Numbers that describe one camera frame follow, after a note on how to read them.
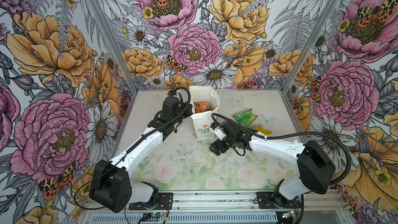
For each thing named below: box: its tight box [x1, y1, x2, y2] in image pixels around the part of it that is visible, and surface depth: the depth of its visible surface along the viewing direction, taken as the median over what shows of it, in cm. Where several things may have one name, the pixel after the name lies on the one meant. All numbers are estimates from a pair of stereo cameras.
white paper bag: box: [189, 85, 221, 141], surface depth 89 cm
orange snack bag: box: [193, 101, 213, 114], surface depth 98 cm
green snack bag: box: [232, 108, 259, 128], surface depth 101 cm
